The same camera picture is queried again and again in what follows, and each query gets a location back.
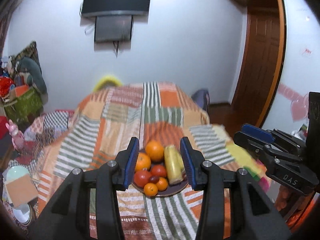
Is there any large red tomato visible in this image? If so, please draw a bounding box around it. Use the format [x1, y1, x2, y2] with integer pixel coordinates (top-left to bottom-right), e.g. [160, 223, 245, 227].
[133, 170, 152, 188]

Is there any small mandarin orange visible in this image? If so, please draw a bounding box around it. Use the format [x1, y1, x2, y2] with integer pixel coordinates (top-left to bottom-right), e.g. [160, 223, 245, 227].
[143, 183, 158, 197]
[156, 177, 169, 192]

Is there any orange with Dole sticker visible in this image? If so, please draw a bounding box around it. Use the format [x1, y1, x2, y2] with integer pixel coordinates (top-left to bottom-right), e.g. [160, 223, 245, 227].
[135, 153, 151, 172]

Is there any small red tomato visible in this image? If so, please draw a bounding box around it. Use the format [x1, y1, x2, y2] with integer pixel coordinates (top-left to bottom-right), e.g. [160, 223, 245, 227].
[150, 164, 167, 178]

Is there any large plain orange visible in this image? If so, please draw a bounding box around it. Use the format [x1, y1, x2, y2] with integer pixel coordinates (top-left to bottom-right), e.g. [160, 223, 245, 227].
[145, 140, 164, 163]

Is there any brown wooden door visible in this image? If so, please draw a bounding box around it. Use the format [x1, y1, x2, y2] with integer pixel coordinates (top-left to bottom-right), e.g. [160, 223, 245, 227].
[232, 8, 280, 126]

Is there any blue grey backpack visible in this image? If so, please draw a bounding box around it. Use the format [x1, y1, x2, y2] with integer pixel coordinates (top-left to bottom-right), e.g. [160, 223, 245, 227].
[191, 89, 210, 112]

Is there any striped patchwork bed blanket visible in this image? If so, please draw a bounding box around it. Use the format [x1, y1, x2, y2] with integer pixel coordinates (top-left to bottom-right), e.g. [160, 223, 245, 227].
[25, 82, 270, 239]

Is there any purple round plate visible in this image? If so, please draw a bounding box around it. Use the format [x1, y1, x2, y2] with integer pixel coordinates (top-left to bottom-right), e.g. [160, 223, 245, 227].
[132, 149, 189, 197]

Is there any pink plush toy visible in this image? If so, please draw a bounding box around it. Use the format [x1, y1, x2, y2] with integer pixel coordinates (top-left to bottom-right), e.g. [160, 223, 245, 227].
[6, 120, 24, 152]

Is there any green storage box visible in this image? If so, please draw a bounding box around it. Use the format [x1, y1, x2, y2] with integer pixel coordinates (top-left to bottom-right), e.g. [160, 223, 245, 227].
[1, 87, 43, 124]

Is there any yellow fluffy object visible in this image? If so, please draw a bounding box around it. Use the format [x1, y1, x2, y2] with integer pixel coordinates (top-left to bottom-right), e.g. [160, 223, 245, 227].
[93, 75, 123, 92]

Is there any red bag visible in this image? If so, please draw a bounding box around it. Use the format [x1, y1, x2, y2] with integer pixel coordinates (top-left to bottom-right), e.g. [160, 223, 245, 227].
[0, 76, 14, 98]

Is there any grey plush toy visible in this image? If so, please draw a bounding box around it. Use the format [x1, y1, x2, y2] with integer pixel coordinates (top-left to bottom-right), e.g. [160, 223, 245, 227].
[16, 57, 48, 105]

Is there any patterned dark cushion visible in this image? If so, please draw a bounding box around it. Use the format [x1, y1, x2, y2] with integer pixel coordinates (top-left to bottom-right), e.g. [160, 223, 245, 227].
[7, 41, 42, 75]

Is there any small black wall monitor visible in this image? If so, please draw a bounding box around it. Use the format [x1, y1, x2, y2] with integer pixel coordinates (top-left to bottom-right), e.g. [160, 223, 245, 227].
[94, 15, 133, 43]

